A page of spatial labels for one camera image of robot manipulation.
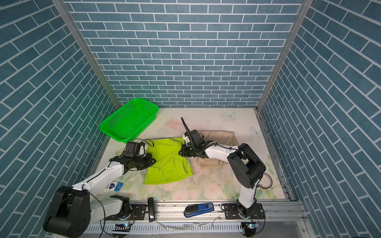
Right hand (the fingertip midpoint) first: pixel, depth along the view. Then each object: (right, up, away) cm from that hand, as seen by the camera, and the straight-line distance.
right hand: (178, 150), depth 89 cm
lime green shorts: (-4, -7, -5) cm, 9 cm away
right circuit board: (+38, -35, -17) cm, 54 cm away
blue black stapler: (+9, -25, -18) cm, 32 cm away
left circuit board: (-25, -35, -16) cm, 46 cm away
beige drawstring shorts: (+31, +7, +8) cm, 32 cm away
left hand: (-12, -5, -2) cm, 13 cm away
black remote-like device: (-11, -26, -15) cm, 32 cm away
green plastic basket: (-39, +18, +23) cm, 49 cm away
